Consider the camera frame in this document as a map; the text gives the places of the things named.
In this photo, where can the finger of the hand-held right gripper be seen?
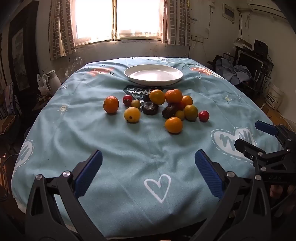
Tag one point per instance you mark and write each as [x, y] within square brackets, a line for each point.
[247, 146]
[266, 128]

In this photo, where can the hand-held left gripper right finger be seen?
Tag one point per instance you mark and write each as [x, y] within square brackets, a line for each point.
[208, 172]

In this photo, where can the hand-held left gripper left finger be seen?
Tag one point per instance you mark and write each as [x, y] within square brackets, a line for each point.
[89, 172]

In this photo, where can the red cherry tomato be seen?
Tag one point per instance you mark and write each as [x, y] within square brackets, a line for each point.
[127, 100]
[204, 115]

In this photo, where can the yellow-orange citrus fruit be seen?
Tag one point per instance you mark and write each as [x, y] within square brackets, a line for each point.
[157, 96]
[174, 125]

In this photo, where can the green-orange citrus fruit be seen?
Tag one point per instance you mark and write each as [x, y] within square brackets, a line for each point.
[191, 112]

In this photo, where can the small tan fruit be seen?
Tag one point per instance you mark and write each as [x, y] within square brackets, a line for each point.
[179, 115]

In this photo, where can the yellow round fruit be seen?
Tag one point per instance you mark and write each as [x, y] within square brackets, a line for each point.
[132, 114]

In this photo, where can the small orange tangerine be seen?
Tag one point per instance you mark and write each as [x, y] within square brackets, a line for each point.
[187, 101]

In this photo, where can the yellow-green small fruit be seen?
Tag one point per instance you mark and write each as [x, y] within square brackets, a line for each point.
[135, 104]

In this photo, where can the large orange tangerine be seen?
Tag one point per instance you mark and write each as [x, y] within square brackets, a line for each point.
[173, 95]

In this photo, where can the white oval plate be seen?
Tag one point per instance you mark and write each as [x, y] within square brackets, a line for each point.
[152, 74]

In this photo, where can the person's right hand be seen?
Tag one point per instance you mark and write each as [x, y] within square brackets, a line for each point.
[276, 190]

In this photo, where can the white bucket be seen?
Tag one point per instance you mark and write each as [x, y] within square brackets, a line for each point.
[274, 96]

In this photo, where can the light blue printed tablecloth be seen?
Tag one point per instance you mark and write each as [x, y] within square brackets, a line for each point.
[129, 150]

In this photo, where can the blue clothes pile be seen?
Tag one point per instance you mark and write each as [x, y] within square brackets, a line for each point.
[235, 71]

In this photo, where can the computer monitor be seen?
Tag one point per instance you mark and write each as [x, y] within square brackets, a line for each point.
[249, 62]

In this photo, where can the black speaker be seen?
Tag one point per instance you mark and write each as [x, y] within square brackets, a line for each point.
[260, 45]

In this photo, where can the black chair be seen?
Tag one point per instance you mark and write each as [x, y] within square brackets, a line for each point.
[216, 61]

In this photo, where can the white plastic bag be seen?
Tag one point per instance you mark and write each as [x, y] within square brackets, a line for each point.
[42, 84]

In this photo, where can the clear plastic wrap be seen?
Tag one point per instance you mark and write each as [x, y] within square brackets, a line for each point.
[74, 66]

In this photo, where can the white air conditioner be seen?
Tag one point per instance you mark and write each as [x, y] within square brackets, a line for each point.
[266, 7]

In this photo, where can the dark framed picture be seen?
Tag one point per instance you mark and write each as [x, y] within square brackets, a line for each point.
[22, 58]

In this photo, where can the checked curtain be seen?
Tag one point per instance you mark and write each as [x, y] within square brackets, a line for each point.
[177, 22]
[61, 30]

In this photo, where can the bright window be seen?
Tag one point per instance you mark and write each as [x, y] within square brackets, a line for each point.
[120, 18]

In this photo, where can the wall electrical panel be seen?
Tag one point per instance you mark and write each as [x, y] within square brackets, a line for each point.
[229, 12]

